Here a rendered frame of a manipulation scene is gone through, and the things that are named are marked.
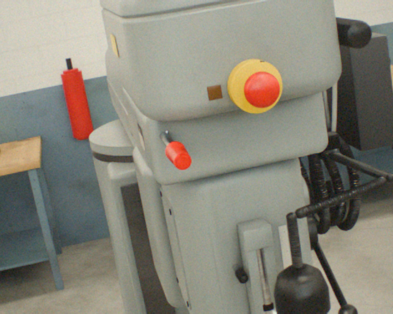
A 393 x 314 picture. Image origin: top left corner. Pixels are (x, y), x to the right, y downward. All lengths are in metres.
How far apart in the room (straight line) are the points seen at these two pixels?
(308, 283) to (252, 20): 0.33
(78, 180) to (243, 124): 4.49
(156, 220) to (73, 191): 4.24
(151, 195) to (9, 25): 4.12
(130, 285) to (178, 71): 0.80
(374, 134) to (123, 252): 0.57
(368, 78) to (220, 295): 0.52
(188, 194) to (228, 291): 0.16
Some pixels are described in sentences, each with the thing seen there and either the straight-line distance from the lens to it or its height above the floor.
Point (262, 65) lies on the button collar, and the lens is 0.82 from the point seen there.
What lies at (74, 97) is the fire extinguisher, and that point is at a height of 1.11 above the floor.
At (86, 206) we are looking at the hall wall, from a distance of 5.46.
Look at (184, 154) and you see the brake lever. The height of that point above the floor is 1.71.
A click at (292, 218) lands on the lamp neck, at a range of 0.92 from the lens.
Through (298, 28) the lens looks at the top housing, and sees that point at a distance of 0.85.
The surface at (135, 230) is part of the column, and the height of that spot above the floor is 1.40.
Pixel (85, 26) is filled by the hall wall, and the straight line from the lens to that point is 5.23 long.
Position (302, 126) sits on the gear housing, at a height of 1.67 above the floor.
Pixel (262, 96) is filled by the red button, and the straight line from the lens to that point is 0.79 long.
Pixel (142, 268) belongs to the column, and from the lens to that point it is 1.51.
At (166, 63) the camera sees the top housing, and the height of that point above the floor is 1.80.
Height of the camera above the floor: 1.91
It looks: 15 degrees down
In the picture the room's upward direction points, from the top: 10 degrees counter-clockwise
